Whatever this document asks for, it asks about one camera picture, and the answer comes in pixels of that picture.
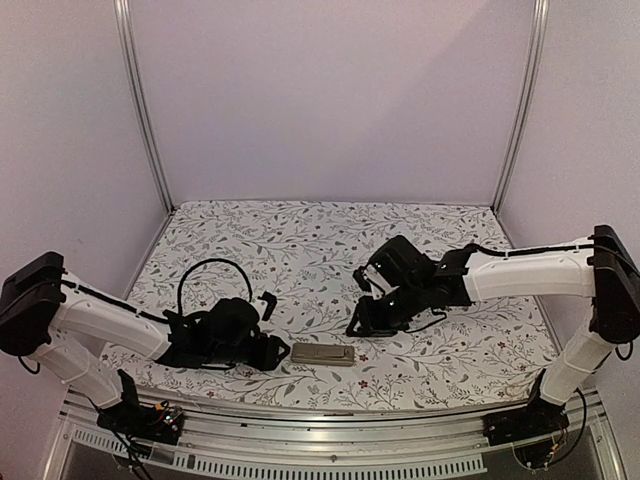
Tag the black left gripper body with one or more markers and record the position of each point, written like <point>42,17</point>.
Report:
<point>257,360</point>

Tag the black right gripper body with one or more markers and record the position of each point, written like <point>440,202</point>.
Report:
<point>405,306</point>

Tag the white remote control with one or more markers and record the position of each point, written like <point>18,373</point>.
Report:
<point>323,354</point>

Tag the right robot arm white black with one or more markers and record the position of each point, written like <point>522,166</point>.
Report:
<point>401,282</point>

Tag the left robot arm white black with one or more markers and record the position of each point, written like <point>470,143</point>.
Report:
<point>43,306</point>

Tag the floral patterned table mat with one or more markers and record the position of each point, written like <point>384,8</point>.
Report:
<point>305,254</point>

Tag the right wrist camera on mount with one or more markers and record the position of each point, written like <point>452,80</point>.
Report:
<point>366,283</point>

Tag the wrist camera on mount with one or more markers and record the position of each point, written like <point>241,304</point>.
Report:
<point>266,304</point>
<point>366,283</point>

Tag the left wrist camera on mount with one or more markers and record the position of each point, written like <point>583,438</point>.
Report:
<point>266,304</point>

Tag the front aluminium rail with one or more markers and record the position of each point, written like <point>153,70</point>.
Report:
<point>586,450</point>

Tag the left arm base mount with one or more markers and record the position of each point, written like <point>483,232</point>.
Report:
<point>161,423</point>

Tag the white slotted cable duct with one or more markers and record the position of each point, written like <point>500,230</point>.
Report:
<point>323,447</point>

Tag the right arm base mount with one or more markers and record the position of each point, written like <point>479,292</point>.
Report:
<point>537,417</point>

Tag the right aluminium frame post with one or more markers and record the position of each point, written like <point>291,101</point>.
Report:
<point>532,64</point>

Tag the aluminium frame post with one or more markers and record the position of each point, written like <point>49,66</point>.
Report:
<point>532,64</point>
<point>123,16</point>

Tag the left aluminium frame post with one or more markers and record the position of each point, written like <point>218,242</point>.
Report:
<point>123,16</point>

